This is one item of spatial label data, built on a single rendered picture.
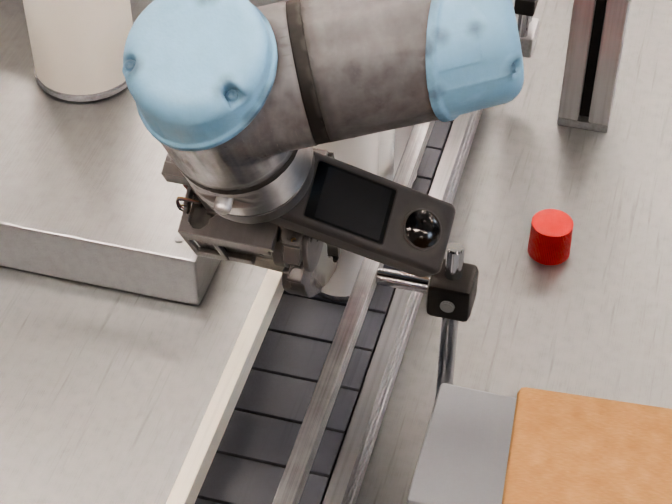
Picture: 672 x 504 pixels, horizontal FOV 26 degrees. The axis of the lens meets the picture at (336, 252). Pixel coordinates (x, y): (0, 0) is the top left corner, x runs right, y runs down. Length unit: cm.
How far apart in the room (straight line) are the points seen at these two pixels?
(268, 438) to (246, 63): 36
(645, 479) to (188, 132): 27
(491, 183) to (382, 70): 55
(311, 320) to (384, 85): 38
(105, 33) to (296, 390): 37
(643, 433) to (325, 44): 24
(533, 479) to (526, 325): 47
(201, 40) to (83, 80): 55
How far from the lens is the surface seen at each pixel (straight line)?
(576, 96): 130
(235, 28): 70
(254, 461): 98
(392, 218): 87
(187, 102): 69
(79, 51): 123
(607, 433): 70
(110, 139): 122
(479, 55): 71
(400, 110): 72
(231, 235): 90
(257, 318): 101
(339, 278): 105
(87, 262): 115
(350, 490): 99
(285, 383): 102
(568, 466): 68
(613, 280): 118
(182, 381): 109
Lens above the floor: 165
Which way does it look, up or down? 44 degrees down
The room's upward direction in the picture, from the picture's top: straight up
